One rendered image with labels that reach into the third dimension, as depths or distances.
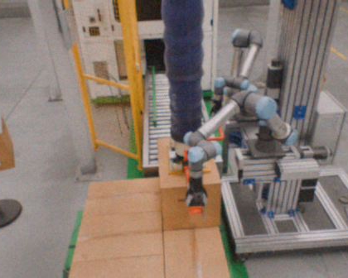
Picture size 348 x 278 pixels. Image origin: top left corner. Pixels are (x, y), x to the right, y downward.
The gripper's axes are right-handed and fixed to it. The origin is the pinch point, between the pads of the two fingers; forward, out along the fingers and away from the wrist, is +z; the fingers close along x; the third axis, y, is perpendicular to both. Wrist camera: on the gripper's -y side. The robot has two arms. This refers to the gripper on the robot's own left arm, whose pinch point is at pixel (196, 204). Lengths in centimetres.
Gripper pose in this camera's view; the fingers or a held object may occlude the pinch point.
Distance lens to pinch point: 187.0
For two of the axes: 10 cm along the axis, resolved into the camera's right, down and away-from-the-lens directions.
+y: -0.6, -5.5, 8.3
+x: -10.0, 0.6, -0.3
